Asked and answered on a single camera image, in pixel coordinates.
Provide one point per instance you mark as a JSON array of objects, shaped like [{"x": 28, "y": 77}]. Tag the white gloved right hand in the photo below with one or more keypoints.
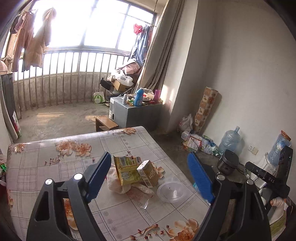
[{"x": 278, "y": 207}]

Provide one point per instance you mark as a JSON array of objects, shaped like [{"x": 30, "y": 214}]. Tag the white plastic bag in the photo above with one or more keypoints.
[{"x": 186, "y": 124}]

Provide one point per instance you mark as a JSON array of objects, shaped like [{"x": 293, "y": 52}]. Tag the small wooden stool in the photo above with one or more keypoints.
[{"x": 103, "y": 123}]

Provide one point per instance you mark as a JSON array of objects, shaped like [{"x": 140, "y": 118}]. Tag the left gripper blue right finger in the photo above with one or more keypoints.
[{"x": 203, "y": 175}]

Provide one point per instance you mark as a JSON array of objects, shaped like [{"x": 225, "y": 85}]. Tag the small brown carton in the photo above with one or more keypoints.
[{"x": 148, "y": 173}]

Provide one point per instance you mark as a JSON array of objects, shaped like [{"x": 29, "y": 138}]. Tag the blue detergent bottle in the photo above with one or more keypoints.
[{"x": 138, "y": 99}]

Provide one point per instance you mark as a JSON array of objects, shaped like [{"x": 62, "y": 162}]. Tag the pile of floor trash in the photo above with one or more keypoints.
[{"x": 193, "y": 143}]

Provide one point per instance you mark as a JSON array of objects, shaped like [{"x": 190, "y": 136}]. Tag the beige curtain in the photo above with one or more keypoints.
[{"x": 155, "y": 67}]

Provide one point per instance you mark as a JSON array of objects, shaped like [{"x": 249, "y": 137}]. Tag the metal balcony railing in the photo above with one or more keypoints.
[{"x": 68, "y": 75}]

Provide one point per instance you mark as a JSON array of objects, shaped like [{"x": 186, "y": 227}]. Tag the green white paper bag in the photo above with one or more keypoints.
[{"x": 98, "y": 96}]

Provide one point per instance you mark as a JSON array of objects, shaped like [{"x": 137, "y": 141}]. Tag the red hanging garment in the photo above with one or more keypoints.
[{"x": 137, "y": 29}]

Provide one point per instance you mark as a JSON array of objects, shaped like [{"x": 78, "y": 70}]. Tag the grey cabinet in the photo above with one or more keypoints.
[{"x": 127, "y": 116}]

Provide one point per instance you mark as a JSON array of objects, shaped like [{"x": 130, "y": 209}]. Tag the hanging beige down jacket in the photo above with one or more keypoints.
[{"x": 34, "y": 54}]

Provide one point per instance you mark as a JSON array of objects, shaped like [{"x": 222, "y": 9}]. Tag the clear plastic lid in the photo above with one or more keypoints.
[{"x": 171, "y": 192}]

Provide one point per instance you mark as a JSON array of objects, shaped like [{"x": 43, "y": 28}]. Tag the hanging blue jeans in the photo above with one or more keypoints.
[{"x": 141, "y": 46}]

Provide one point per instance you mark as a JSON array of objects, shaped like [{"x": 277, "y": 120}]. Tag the small white bottle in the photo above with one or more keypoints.
[{"x": 124, "y": 101}]

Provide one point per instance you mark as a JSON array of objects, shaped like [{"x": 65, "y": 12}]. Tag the yellow snack bag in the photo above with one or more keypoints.
[{"x": 126, "y": 167}]

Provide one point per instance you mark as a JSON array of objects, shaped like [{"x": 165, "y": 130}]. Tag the hanging pink clothes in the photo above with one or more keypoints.
[{"x": 23, "y": 39}]

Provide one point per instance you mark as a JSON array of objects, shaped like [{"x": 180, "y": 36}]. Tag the wall power socket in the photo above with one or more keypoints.
[{"x": 252, "y": 149}]

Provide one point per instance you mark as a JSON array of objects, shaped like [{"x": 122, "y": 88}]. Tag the large water jug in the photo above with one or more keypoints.
[{"x": 230, "y": 140}]

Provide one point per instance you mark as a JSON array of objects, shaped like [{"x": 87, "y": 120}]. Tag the cardboard box with clutter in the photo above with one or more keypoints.
[{"x": 125, "y": 76}]

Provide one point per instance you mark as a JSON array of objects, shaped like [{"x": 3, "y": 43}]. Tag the pink plastic cup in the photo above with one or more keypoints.
[{"x": 157, "y": 94}]

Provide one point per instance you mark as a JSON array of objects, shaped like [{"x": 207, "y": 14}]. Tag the white tissue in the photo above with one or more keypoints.
[{"x": 114, "y": 184}]

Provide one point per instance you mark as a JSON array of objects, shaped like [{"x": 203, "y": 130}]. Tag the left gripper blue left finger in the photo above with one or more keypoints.
[{"x": 95, "y": 175}]

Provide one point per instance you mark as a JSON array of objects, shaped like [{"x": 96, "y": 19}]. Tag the black rice cooker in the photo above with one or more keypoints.
[{"x": 228, "y": 162}]

